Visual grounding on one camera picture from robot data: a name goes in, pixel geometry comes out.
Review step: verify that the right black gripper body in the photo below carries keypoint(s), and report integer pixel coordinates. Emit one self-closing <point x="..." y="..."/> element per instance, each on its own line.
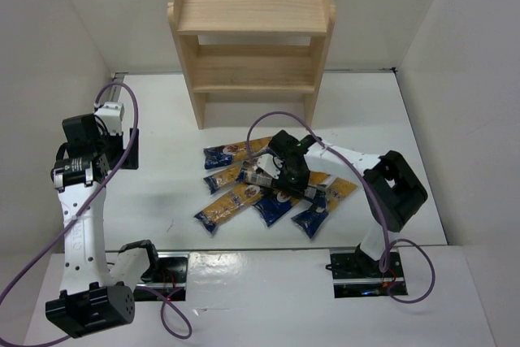
<point x="292" y="179"/>

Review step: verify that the clear back spaghetti bag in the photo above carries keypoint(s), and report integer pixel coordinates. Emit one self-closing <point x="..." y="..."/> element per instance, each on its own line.
<point x="250" y="175"/>

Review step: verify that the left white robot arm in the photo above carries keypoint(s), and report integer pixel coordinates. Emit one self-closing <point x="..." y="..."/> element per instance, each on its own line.
<point x="94" y="296"/>

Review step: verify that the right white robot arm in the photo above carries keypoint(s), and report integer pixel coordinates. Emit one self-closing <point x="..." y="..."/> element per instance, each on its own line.
<point x="393" y="191"/>

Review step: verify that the wooden three-tier shelf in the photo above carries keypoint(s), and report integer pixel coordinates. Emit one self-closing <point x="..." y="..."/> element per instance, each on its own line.
<point x="242" y="47"/>

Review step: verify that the middle spaghetti bag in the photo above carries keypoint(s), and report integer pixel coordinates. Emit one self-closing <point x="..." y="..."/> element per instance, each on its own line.
<point x="275" y="204"/>

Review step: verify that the far right spaghetti bag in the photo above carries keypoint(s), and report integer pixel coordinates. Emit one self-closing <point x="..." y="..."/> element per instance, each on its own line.
<point x="334" y="190"/>

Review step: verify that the front left spaghetti bag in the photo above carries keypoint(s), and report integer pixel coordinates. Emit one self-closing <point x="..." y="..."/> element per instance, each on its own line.
<point x="228" y="205"/>

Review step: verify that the top spaghetti bag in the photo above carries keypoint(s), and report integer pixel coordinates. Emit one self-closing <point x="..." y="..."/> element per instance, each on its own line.
<point x="226" y="155"/>

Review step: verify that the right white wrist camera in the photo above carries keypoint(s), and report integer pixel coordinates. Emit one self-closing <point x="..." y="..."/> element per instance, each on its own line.
<point x="269" y="164"/>

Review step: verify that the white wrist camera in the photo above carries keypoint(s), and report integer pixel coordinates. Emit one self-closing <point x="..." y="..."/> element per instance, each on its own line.
<point x="269" y="164"/>
<point x="111" y="113"/>

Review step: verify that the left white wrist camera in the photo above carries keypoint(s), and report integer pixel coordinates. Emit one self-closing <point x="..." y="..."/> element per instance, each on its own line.
<point x="111" y="113"/>

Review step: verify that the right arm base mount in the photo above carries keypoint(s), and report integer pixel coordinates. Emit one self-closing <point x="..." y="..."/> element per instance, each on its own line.
<point x="355" y="276"/>

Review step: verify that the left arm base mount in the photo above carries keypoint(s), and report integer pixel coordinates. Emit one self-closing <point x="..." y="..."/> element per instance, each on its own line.
<point x="167" y="278"/>

